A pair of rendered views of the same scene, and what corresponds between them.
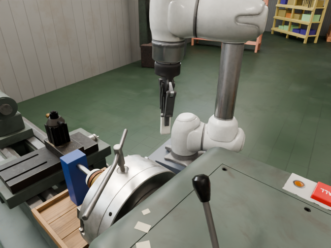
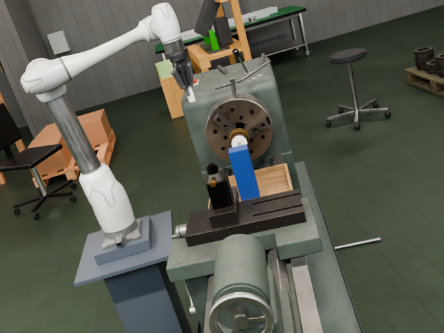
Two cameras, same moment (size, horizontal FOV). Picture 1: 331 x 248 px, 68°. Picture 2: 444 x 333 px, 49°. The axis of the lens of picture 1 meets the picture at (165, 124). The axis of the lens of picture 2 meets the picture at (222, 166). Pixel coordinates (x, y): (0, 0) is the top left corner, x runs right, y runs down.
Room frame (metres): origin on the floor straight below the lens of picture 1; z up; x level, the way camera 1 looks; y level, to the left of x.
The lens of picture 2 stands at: (1.89, 1.87, 1.80)
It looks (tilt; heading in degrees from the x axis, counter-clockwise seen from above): 22 degrees down; 236
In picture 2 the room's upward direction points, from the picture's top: 16 degrees counter-clockwise
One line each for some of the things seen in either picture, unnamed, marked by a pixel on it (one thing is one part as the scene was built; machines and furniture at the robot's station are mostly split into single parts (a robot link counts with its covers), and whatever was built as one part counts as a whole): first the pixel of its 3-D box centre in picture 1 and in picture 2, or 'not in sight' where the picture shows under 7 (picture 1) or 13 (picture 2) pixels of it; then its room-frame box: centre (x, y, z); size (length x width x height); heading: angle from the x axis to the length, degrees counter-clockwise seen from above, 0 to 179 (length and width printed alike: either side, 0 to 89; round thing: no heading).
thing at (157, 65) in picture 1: (167, 76); (179, 61); (0.70, 0.00, 1.46); 0.08 x 0.07 x 0.09; 13
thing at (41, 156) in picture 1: (50, 158); (244, 217); (0.98, 0.56, 0.95); 0.43 x 0.18 x 0.04; 138
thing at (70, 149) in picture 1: (64, 146); (224, 206); (1.01, 0.50, 1.00); 0.20 x 0.10 x 0.05; 48
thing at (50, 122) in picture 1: (55, 120); (214, 176); (1.03, 0.52, 1.14); 0.08 x 0.08 x 0.03
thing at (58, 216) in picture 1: (91, 206); (250, 189); (0.73, 0.31, 0.89); 0.36 x 0.30 x 0.04; 138
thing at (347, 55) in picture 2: not in sight; (349, 87); (-1.99, -1.28, 0.35); 0.65 x 0.62 x 0.69; 53
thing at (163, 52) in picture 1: (168, 50); (174, 45); (0.70, -0.01, 1.53); 0.09 x 0.09 x 0.06
